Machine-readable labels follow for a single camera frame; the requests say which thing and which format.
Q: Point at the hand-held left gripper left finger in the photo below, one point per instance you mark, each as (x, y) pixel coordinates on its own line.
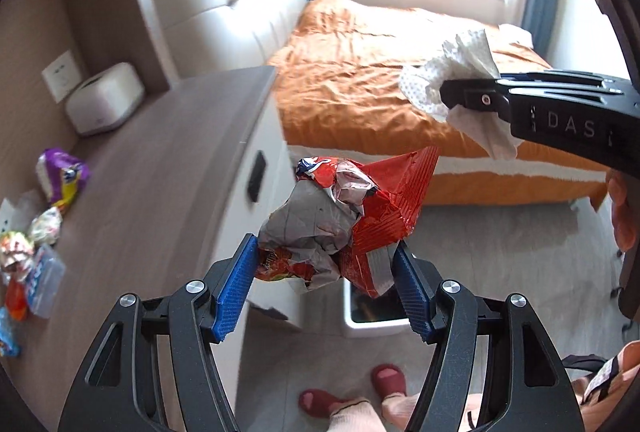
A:
(235, 292)

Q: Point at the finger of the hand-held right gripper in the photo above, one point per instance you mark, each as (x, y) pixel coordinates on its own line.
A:
(550, 76)
(470, 97)

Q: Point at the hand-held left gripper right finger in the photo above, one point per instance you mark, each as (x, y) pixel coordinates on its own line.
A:
(412, 297)

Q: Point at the white paper towel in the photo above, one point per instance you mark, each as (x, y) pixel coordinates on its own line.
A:
(465, 62)

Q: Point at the white trash bin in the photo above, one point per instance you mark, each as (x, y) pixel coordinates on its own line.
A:
(372, 317)

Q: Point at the red snack wrapper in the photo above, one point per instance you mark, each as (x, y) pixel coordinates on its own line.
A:
(380, 207)

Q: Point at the person's right hand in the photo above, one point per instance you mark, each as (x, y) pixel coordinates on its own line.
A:
(622, 212)

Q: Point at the dark red slipper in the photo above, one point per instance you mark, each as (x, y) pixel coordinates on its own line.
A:
(317, 402)
(387, 377)

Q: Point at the bed with orange cover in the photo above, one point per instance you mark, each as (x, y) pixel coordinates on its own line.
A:
(360, 77)

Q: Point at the person's right leg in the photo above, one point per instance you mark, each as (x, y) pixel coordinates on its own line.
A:
(400, 412)

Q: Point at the person's leg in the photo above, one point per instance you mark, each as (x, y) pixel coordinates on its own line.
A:
(400, 412)
(355, 417)

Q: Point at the person's left leg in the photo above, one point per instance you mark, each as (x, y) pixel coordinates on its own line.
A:
(355, 417)

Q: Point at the white patterned snack packet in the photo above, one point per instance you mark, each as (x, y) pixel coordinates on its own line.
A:
(46, 226)

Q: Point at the purple yellow snack packet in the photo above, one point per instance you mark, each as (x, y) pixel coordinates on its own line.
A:
(62, 174)

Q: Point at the person's pink patterned clothing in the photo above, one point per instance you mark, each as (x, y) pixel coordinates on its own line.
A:
(610, 387)

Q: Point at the orange snack packet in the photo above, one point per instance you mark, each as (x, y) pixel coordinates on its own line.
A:
(16, 299)

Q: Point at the red white snack packet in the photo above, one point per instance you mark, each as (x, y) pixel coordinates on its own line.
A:
(15, 254)

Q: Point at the blue snack packet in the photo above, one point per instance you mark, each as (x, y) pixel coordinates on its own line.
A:
(7, 334)

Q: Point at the white tissue box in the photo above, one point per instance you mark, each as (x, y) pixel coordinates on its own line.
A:
(105, 99)

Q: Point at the cream padded headboard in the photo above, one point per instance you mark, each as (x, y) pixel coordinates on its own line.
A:
(225, 7)

